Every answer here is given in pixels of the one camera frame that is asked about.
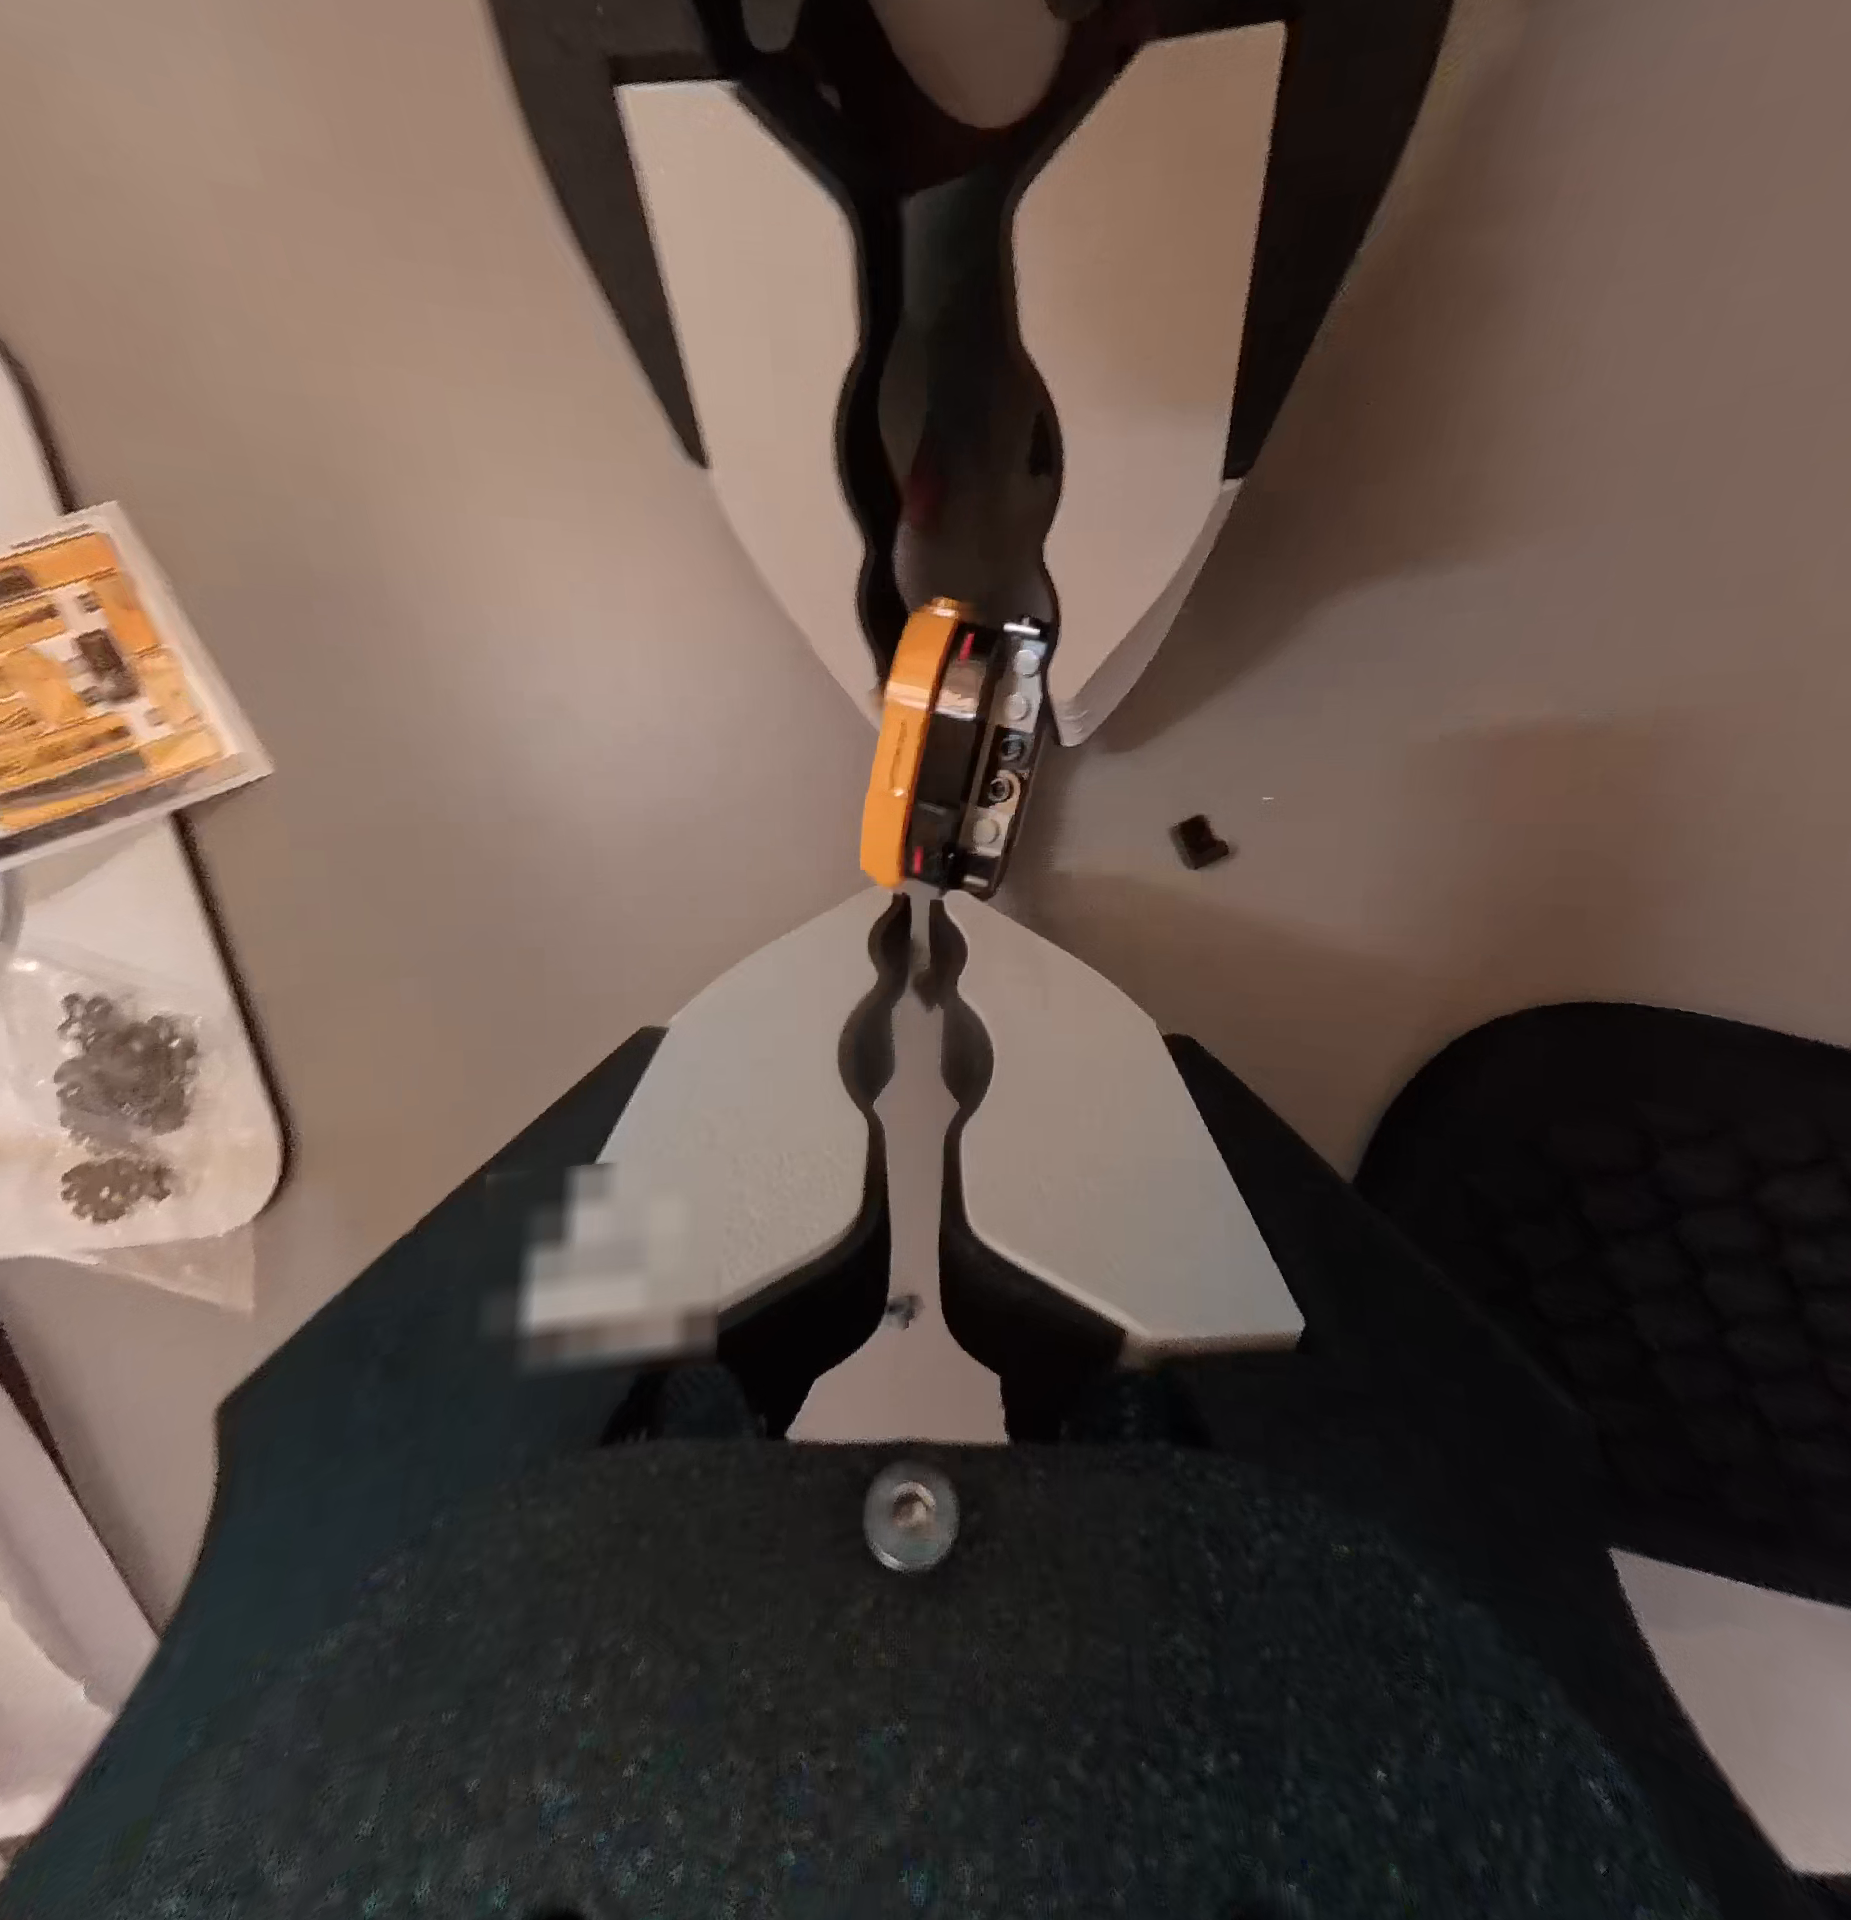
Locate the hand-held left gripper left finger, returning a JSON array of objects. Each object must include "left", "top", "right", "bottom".
[{"left": 597, "top": 888, "right": 914, "bottom": 1439}]

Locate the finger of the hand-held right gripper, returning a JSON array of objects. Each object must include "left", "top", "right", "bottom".
[
  {"left": 1010, "top": 20, "right": 1290, "bottom": 749},
  {"left": 612, "top": 77, "right": 900, "bottom": 707}
]

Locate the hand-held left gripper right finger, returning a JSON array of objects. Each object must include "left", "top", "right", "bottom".
[{"left": 925, "top": 895, "right": 1306, "bottom": 1439}]

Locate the orange and black lego assembly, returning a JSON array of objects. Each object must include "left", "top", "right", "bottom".
[{"left": 858, "top": 597, "right": 1060, "bottom": 899}]

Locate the lego sticker sheet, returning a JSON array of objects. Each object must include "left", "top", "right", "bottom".
[{"left": 0, "top": 503, "right": 278, "bottom": 880}]

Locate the clear bag of black parts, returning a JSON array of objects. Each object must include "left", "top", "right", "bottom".
[{"left": 0, "top": 936, "right": 259, "bottom": 1313}]

